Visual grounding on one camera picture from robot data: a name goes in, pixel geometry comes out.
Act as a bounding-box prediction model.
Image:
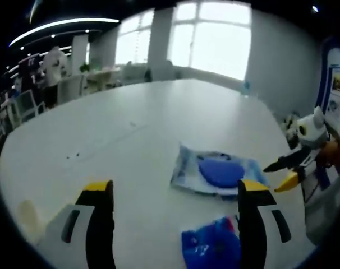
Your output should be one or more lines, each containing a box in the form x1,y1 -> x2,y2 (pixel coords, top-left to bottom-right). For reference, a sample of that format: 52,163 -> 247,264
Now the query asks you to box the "white office chair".
17,92 -> 46,124
57,75 -> 86,104

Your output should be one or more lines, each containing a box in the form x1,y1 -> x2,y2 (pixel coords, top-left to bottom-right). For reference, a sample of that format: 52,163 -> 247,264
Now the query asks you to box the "wipes packet blue lid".
169,143 -> 269,197

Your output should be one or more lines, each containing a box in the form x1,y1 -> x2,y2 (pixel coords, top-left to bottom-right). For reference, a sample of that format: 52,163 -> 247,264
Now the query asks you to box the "person's right hand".
317,141 -> 340,169

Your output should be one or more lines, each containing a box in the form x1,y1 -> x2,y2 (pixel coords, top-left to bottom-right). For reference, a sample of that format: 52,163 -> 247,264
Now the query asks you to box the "white table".
0,78 -> 308,269

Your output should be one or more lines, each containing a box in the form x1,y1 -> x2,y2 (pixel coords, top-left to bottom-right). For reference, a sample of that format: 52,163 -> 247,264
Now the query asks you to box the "blue white wall poster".
318,41 -> 340,135

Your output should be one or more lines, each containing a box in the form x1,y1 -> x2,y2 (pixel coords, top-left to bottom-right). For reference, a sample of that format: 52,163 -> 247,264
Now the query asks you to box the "white paper cup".
17,199 -> 44,245

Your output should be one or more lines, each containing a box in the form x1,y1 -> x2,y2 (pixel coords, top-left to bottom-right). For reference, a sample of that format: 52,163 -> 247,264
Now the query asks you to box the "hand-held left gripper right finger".
237,179 -> 314,269

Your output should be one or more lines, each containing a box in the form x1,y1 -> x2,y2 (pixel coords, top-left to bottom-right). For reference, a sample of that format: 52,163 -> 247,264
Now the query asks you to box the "curved ceiling light strip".
8,18 -> 120,48

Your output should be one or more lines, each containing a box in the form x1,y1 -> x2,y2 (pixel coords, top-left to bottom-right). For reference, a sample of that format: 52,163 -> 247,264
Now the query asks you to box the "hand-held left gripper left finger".
36,180 -> 117,269

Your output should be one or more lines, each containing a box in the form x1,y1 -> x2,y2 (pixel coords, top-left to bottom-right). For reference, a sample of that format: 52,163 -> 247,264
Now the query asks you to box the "large window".
115,0 -> 252,81

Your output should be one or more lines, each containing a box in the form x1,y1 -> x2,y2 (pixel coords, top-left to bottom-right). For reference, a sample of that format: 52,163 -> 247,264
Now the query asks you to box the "blue tissue packet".
181,215 -> 241,269

